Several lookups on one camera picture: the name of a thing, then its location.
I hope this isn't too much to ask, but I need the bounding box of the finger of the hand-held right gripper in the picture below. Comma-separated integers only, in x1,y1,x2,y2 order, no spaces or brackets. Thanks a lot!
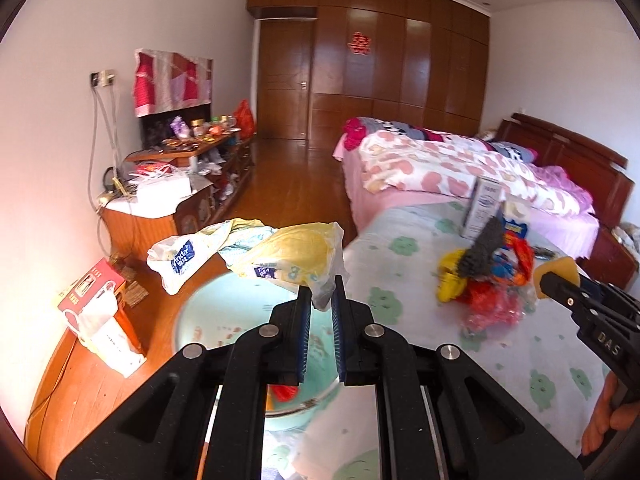
579,269,640,328
541,271,640,367

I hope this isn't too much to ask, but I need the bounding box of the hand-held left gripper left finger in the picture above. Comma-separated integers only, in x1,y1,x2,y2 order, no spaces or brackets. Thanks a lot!
55,285,313,480

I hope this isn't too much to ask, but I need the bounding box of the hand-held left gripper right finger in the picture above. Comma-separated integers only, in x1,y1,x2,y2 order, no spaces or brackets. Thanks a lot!
331,276,586,480

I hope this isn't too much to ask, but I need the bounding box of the red plastic bag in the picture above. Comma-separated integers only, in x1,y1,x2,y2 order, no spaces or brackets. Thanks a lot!
494,236,536,289

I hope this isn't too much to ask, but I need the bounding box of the yellow white plastic bag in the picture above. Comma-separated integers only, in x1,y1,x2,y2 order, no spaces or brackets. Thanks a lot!
235,221,352,311

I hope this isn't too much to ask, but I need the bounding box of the light green round basin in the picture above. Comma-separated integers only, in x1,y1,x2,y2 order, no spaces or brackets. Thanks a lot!
172,267,347,433

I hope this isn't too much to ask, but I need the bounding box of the clear bag with red print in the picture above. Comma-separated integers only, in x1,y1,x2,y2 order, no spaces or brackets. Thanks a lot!
460,279,527,334

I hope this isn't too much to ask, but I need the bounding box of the person's right hand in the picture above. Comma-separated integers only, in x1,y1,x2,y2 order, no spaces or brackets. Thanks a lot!
580,374,640,456

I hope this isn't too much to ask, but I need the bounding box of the wooden nightstand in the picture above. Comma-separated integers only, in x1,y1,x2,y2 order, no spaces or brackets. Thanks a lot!
579,224,640,292

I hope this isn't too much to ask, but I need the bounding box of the red wrapper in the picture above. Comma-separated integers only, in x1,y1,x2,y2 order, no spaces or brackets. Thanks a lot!
267,384,302,404

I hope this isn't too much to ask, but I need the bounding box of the green cloud print bedsheet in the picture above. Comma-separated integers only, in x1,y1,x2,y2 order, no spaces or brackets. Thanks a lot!
295,199,640,480

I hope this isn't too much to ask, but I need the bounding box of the pale patterned plastic bag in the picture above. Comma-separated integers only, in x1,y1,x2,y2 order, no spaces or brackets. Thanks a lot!
217,219,279,268

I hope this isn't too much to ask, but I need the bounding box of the purple blanket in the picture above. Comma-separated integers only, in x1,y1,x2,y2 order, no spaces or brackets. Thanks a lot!
539,164,597,213

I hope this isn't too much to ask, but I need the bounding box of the dark foil snack wrapper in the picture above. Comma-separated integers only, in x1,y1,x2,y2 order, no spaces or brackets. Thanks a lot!
456,209,516,282

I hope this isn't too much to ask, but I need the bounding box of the white bag with blue print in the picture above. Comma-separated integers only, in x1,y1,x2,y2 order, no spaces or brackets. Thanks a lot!
146,221,236,295

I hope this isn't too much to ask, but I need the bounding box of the wooden headboard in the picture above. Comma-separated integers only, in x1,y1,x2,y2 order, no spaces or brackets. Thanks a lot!
494,112,632,243

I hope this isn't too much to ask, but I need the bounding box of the pink bed sheet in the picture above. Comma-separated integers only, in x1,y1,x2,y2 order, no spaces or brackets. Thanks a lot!
332,137,601,262

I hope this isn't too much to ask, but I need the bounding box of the white milk carton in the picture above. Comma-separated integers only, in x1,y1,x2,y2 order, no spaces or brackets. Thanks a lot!
459,175,505,241

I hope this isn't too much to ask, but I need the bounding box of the wooden TV cabinet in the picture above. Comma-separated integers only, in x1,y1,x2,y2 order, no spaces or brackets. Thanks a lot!
97,130,256,262

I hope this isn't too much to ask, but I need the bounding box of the pink heart print quilt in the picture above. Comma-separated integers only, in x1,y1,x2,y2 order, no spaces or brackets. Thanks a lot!
360,130,597,217

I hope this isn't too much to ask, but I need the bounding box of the dark pink blanket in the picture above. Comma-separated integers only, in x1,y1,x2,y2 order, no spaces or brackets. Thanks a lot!
342,117,369,152

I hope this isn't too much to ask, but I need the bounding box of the white flat box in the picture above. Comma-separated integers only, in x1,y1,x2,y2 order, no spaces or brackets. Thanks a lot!
132,172,197,202

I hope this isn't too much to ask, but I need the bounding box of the red and white cardboard box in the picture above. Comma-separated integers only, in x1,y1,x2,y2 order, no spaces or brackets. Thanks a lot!
55,257,128,337

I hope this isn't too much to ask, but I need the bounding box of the black and white patterned quilt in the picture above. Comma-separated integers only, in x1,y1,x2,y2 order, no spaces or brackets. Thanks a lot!
364,118,540,164

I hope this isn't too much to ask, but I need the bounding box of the red gift bag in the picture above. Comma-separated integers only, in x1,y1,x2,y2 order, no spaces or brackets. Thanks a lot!
232,99,256,139

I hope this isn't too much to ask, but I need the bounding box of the black television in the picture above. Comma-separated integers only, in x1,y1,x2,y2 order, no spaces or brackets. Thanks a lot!
140,104,214,150

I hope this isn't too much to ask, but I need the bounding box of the wooden door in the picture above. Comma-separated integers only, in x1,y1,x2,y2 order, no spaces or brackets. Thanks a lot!
256,19,317,141

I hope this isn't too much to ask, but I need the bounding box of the wooden wardrobe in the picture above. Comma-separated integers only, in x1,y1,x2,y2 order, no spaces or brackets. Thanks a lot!
247,0,492,157

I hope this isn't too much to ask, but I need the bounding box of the red and pink cover cloth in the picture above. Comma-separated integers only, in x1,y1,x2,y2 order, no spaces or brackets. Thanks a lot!
132,48,216,119

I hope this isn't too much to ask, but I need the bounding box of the grey power cable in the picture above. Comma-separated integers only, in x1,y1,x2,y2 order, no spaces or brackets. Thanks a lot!
89,85,125,206

